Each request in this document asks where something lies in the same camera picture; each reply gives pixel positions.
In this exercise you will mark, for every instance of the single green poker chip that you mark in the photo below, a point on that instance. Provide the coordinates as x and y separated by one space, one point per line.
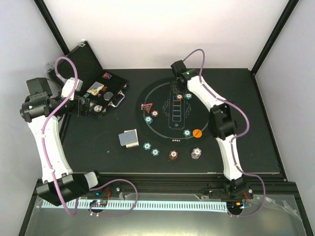
147 146

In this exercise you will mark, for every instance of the blue white poker chip stack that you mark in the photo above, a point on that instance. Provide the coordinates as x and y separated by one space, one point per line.
196 153

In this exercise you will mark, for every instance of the black poker case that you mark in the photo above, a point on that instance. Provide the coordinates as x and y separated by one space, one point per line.
89 71

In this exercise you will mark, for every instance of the purple chips in case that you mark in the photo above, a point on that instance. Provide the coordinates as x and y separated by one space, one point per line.
106 75

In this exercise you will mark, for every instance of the triangular all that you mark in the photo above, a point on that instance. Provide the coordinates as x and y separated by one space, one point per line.
147 107

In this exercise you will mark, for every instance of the silver dealer button in case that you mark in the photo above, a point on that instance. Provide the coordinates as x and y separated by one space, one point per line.
108 96

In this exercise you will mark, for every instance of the brown poker chip stack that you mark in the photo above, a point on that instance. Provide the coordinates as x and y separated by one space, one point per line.
173 155

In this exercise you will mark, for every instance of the playing card deck box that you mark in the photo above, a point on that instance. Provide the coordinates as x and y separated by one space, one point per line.
129 138

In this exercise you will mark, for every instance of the white slotted cable duct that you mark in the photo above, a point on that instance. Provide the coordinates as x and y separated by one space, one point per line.
148 205

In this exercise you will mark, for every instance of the card deck in case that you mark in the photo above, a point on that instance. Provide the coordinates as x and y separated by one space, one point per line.
95 88

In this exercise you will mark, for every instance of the chips row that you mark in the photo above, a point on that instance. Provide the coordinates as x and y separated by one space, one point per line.
97 108

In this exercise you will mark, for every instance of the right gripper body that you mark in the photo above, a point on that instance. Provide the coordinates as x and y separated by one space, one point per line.
177 90

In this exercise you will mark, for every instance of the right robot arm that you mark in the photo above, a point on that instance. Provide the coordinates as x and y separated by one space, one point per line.
221 125

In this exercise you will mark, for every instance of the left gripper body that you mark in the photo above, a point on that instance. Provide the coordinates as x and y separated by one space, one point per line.
84 109

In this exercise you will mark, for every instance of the black aluminium rail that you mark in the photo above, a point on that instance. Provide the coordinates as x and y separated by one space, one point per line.
164 183

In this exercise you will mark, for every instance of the round black poker mat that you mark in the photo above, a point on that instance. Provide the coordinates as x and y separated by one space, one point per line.
174 116

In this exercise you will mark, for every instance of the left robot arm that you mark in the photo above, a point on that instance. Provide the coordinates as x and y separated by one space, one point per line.
41 111

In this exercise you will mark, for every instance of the orange round button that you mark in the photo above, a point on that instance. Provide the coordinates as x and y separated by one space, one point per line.
197 133

